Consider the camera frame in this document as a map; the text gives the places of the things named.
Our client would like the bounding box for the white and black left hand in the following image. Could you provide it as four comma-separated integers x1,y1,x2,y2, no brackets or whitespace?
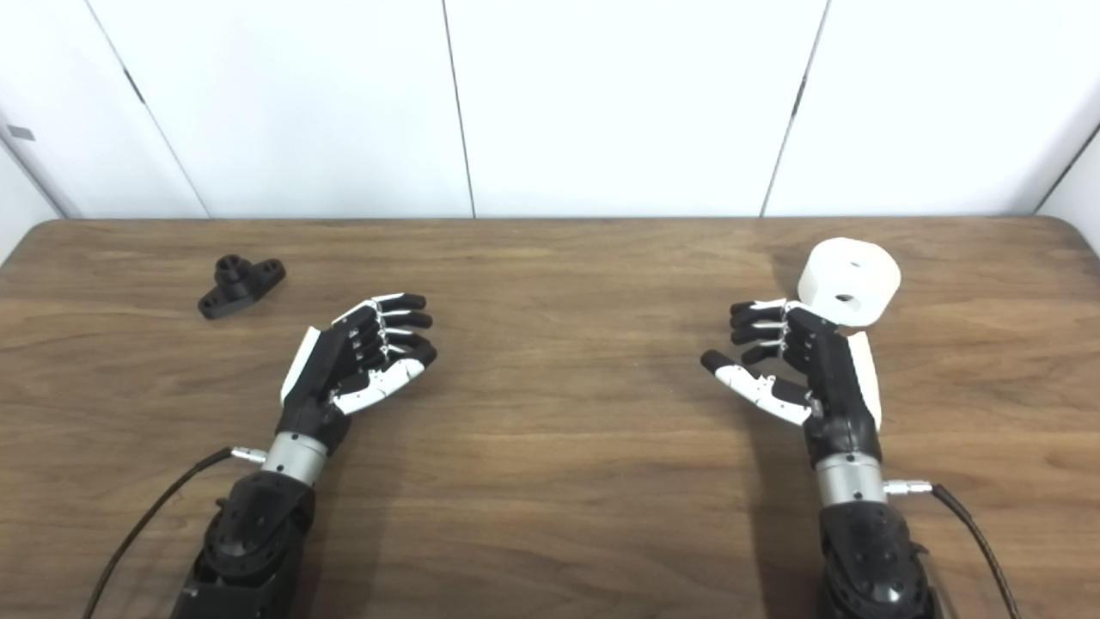
277,292,439,452

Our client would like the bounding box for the white and black right hand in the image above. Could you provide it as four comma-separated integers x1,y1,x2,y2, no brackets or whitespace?
700,297,884,469

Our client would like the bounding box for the round white cylinder piece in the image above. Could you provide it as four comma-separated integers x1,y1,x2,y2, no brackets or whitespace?
797,238,902,328

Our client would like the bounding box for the black flanged holder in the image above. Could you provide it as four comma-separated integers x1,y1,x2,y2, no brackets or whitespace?
198,254,287,321

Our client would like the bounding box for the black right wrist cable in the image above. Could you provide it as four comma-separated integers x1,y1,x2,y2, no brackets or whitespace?
883,480,1024,619

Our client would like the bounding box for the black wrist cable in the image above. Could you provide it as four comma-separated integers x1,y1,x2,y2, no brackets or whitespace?
883,480,1024,619
83,445,267,619

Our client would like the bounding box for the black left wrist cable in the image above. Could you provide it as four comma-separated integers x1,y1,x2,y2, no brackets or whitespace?
83,445,267,619

